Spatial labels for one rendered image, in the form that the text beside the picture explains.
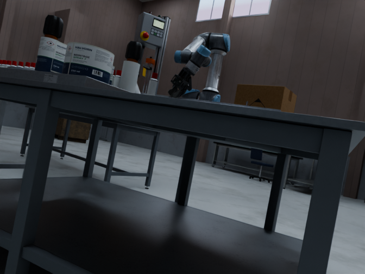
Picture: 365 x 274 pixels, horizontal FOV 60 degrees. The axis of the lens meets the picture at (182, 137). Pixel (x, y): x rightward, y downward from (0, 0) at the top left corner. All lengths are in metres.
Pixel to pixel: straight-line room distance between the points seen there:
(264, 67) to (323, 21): 2.22
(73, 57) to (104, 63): 0.13
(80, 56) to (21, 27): 11.61
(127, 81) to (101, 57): 0.34
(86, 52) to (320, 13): 10.36
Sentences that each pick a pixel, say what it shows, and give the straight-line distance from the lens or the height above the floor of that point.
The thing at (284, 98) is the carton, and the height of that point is 1.06.
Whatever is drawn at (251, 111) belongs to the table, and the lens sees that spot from 0.81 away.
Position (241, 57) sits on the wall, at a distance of 11.90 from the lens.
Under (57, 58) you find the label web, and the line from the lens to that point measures 1.65.
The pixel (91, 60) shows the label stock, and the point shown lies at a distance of 1.36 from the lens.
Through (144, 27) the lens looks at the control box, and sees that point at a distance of 2.14.
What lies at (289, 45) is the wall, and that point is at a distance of 11.28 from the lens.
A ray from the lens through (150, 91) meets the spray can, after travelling 1.94.
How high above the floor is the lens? 0.72
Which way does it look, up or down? level
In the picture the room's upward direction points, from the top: 11 degrees clockwise
